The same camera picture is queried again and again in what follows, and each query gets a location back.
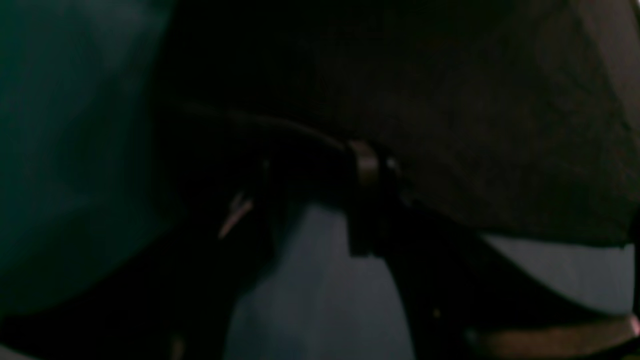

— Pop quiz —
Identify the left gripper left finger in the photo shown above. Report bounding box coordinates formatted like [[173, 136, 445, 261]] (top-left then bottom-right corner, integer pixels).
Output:
[[1, 154, 279, 360]]

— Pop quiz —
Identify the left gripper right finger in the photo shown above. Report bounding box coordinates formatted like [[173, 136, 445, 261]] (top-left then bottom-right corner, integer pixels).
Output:
[[347, 140, 639, 360]]

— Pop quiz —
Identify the black T-shirt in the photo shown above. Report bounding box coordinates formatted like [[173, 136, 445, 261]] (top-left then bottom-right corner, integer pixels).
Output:
[[152, 0, 639, 246]]

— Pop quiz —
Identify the blue table cloth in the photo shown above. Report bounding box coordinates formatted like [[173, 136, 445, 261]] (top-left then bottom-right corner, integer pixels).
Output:
[[1, 0, 639, 360]]

